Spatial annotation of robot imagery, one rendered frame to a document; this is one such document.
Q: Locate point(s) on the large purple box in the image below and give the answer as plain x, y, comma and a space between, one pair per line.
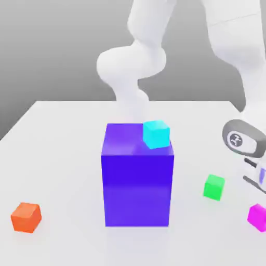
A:
137, 187

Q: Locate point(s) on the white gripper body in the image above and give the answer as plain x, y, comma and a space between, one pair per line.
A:
257, 187

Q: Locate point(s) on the small green cube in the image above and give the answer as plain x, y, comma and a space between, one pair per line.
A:
214, 188

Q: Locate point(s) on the small cyan cube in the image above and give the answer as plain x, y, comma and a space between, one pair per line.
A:
157, 135

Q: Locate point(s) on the small orange cube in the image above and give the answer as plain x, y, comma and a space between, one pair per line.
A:
26, 218

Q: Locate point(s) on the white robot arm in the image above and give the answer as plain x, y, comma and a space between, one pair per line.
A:
133, 66

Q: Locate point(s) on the small magenta cube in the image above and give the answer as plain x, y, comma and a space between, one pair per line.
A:
258, 217

